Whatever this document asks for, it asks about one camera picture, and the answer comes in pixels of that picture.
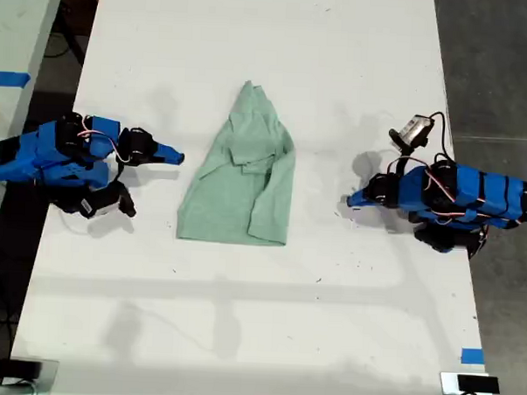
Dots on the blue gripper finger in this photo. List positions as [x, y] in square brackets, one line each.
[362, 204]
[173, 160]
[360, 195]
[171, 152]

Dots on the pale green T-shirt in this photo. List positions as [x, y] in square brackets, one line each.
[228, 204]

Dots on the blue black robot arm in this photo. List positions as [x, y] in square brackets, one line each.
[51, 157]
[473, 193]

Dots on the long blue tape strip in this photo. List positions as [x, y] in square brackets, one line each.
[8, 78]

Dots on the pale side table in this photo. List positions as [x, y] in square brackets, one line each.
[15, 29]

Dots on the small blue tape piece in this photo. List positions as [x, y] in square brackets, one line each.
[472, 356]

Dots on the small black box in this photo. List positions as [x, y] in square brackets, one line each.
[478, 384]
[22, 367]

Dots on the black camera stalk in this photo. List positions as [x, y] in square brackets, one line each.
[403, 160]

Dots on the gripper's black camera box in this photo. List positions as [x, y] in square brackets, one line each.
[415, 127]
[103, 201]

